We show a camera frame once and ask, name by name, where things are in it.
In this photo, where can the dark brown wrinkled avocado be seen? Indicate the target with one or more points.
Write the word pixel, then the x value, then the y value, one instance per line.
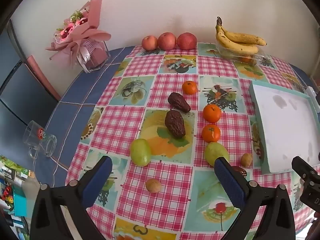
pixel 240 171
pixel 175 123
pixel 178 102

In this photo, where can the tangerine inside clear container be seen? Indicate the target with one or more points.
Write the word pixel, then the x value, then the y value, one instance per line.
pixel 246 59

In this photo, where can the pink checked printed tablecloth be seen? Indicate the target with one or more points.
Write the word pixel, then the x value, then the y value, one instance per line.
pixel 170 85

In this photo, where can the pink panel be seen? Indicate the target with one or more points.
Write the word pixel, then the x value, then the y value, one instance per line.
pixel 41 77

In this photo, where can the small tan round fruit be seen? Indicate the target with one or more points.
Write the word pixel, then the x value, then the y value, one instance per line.
pixel 246 160
pixel 153 185

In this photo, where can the pink wrapped flower bouquet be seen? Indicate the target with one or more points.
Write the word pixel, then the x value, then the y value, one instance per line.
pixel 82 33

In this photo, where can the blue tablecloth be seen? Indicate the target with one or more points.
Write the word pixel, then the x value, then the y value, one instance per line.
pixel 75 100

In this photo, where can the clear plastic container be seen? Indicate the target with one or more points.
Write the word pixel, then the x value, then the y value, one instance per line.
pixel 260 57

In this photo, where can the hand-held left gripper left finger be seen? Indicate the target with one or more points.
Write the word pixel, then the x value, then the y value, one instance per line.
pixel 100 180

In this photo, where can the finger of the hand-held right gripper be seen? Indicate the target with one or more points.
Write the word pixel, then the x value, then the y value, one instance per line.
pixel 301 165

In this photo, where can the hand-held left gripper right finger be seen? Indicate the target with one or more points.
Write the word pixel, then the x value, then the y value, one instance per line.
pixel 230 182

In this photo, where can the white shallow box teal rim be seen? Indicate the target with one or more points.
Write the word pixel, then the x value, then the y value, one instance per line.
pixel 282 125

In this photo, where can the clear glass mug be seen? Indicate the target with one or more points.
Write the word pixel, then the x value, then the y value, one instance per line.
pixel 37 136

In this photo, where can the dark grey cabinet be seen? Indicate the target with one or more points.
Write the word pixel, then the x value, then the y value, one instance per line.
pixel 22 92

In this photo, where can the orange tangerine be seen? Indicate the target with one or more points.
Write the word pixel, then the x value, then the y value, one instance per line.
pixel 212 113
pixel 189 87
pixel 210 133

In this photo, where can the teal storage box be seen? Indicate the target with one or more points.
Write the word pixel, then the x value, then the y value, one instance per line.
pixel 20 202

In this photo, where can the yellow banana bunch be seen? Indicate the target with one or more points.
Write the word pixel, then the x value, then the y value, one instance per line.
pixel 240 38

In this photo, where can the green mango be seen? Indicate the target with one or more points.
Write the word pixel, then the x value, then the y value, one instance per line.
pixel 140 152
pixel 213 151

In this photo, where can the clear acrylic vase box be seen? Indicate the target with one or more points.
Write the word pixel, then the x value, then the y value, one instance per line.
pixel 96 57

